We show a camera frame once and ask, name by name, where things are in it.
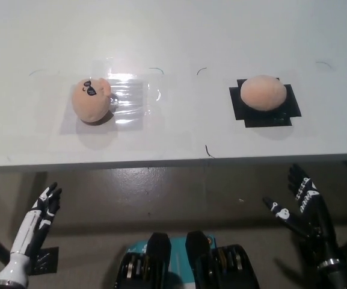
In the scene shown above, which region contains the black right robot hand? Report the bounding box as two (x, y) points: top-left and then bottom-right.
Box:
(262, 164), (347, 268)

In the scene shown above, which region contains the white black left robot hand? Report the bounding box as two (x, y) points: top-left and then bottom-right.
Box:
(0, 182), (63, 286)

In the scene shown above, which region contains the dumpling toy with smiling face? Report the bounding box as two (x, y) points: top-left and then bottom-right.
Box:
(240, 74), (287, 113)

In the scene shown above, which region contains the dumpling toy with sunglasses face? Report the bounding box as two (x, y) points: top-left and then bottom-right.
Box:
(72, 77), (115, 123)

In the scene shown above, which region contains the black tape patch on floor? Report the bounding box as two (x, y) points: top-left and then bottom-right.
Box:
(28, 246), (60, 276)

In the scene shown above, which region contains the black tape patch on table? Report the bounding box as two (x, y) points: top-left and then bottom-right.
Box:
(229, 77), (302, 129)

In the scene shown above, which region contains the clear tape patch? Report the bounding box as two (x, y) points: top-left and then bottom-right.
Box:
(59, 57), (162, 135)

